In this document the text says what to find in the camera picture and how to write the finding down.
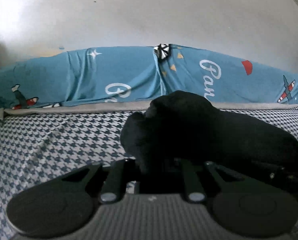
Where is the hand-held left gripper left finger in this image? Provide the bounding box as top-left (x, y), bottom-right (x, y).
top-left (60, 158), bottom-right (139, 203)

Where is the black t-shirt red print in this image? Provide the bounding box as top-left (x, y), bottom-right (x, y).
top-left (120, 90), bottom-right (298, 175)

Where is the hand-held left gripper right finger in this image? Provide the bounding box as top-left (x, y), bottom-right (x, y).
top-left (175, 160), bottom-right (242, 203)

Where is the blue printed bed sheet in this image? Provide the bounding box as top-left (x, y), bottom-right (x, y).
top-left (0, 44), bottom-right (298, 110)

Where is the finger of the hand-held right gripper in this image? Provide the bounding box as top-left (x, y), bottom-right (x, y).
top-left (249, 161), bottom-right (286, 184)

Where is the houndstooth mattress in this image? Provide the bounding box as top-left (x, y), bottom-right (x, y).
top-left (0, 99), bottom-right (298, 240)

